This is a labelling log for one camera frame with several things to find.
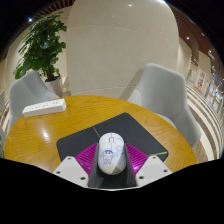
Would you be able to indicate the white cartoon-print computer mouse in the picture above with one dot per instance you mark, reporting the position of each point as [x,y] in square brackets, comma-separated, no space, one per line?
[111,155]

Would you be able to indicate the grey shell chair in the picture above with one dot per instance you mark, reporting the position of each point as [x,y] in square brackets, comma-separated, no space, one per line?
[163,93]
[25,93]

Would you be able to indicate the black mouse pad green lines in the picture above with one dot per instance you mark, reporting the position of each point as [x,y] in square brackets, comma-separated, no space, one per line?
[133,131]

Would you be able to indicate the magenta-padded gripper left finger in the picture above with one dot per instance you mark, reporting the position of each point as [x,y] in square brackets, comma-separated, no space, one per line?
[75,168]

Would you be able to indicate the white power strip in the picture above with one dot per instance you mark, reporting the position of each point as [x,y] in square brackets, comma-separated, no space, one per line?
[43,107]

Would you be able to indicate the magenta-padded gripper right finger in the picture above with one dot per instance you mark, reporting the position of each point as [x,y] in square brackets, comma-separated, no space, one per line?
[150,168]

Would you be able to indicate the green potted plant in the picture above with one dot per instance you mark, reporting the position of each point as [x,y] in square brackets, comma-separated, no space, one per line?
[40,46]

